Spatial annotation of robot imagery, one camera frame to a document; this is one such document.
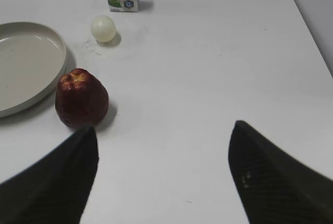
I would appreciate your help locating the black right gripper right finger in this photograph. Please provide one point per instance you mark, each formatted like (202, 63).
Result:
(273, 186)

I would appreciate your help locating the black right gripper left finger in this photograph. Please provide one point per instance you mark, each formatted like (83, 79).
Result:
(56, 188)

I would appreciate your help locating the beige round plate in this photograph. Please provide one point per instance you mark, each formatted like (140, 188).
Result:
(33, 58)

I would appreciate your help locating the dark red wax apple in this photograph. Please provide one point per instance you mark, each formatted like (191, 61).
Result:
(81, 99)

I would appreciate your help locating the white egg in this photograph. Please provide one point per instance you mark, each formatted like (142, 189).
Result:
(103, 28)

